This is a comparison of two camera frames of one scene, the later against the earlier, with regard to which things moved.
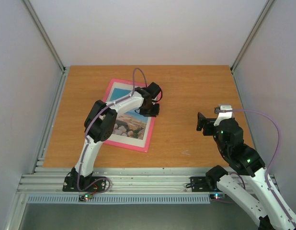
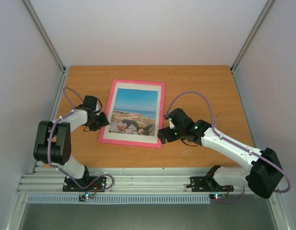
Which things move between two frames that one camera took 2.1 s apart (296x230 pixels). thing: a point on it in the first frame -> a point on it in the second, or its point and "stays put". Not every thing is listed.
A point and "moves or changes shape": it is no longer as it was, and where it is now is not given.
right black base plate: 199,184 stays put
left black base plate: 70,184 stays put
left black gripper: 154,114 -> 105,122
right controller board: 217,196 stays put
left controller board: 82,198 stays put
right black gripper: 208,125 -> 168,133
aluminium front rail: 123,180 stays put
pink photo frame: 133,131 moves or changes shape
